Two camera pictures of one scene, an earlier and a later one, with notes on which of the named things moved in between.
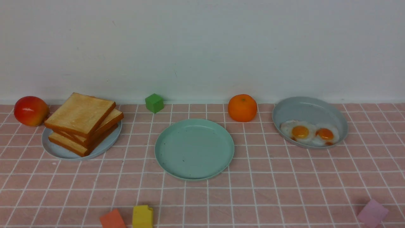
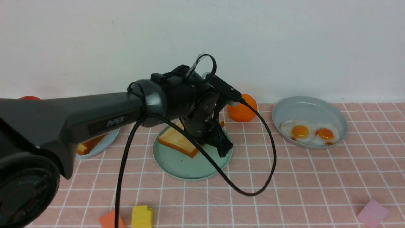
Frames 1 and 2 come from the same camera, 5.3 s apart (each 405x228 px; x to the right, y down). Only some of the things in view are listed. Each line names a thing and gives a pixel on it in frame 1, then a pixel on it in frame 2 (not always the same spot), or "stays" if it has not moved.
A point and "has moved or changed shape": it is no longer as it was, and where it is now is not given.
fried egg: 326,134 stays
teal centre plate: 194,149 stays
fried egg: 298,130 stays
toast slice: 80,114 has moved or changed shape
